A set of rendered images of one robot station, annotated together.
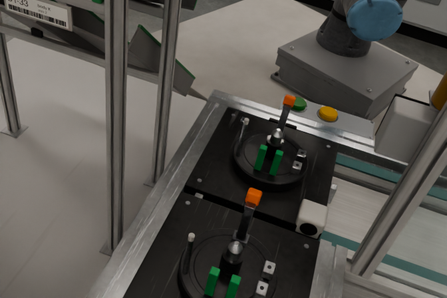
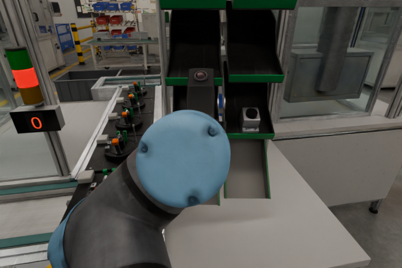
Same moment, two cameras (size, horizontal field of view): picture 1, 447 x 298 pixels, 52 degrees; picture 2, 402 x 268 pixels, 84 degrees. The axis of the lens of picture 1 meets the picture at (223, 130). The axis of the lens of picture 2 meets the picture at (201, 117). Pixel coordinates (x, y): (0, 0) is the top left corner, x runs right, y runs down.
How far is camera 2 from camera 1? 1.22 m
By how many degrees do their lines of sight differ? 111
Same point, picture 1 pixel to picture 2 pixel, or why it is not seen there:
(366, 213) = (44, 219)
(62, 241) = not seen: hidden behind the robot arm
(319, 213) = (82, 174)
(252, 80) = not seen: outside the picture
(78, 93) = (264, 233)
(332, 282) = (80, 165)
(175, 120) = (191, 251)
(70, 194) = not seen: hidden behind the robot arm
